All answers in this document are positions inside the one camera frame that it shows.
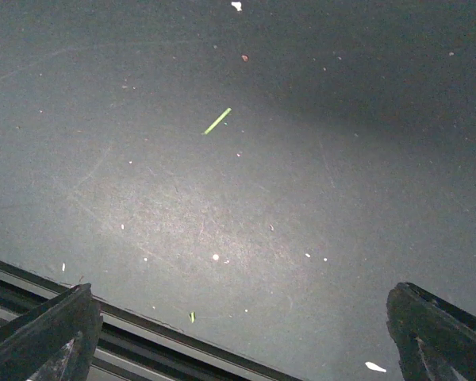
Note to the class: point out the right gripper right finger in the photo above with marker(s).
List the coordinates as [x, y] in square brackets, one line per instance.
[435, 339]

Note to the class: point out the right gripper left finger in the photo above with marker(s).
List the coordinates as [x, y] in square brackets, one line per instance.
[54, 341]

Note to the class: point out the green tree needle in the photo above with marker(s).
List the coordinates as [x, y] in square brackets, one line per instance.
[218, 120]

